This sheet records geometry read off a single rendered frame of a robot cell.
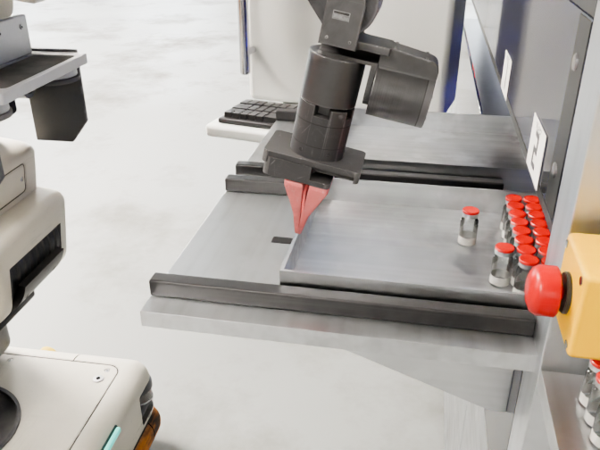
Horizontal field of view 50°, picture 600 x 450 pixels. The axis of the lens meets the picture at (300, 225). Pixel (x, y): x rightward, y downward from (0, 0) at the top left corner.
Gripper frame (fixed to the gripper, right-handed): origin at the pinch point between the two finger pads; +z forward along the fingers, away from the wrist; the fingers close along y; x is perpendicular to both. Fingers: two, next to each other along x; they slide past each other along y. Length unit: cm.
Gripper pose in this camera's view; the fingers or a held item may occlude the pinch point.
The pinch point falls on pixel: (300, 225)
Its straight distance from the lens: 71.9
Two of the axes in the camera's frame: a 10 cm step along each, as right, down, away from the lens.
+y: 9.6, 2.5, -0.7
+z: -1.9, 8.6, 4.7
